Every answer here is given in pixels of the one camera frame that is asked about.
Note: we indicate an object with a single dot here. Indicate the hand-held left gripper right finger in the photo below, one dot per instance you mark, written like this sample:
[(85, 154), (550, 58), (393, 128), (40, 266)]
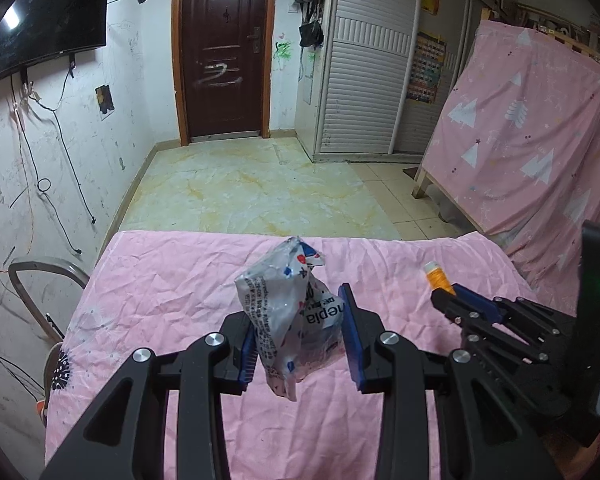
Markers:
[(352, 345)]

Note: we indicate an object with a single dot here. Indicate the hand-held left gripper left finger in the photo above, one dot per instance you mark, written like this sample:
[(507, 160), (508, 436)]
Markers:
[(247, 360)]

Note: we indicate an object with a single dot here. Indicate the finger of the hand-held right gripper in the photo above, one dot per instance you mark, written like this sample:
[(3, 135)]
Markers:
[(510, 355), (480, 305)]

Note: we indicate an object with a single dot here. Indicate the orange tube with white cap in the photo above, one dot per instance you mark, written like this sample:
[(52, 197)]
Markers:
[(440, 280)]

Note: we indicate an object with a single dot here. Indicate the white blue printed plastic wrapper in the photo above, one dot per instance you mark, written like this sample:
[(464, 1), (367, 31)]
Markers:
[(280, 310)]

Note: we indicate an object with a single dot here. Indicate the pink bedsheet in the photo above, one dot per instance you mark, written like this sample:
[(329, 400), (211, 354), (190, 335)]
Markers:
[(180, 280)]

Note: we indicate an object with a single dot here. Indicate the pink tree print curtain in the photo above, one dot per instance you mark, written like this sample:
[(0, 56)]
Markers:
[(520, 135)]

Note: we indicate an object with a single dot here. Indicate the dark floral seat cushion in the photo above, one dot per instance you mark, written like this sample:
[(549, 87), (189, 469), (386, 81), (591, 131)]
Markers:
[(57, 367)]

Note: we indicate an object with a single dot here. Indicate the colourful chart poster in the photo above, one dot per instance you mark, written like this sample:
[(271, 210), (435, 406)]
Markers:
[(426, 67)]

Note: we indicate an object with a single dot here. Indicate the white louvred wardrobe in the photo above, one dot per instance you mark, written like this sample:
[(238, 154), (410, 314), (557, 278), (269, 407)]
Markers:
[(365, 85)]

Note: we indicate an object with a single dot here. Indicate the yellow poster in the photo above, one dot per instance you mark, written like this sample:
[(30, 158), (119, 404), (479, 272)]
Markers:
[(430, 2)]

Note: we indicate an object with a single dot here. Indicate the dark brown door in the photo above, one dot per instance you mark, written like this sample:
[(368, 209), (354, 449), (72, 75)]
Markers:
[(225, 50)]

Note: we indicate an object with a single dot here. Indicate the small black hanging bag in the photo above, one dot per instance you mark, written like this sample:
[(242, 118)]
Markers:
[(311, 34)]

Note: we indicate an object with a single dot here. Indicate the open wall socket box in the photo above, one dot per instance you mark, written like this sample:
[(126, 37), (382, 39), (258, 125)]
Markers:
[(105, 100)]

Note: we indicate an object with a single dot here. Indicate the black wall television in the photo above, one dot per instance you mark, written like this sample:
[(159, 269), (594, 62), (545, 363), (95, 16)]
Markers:
[(45, 20)]

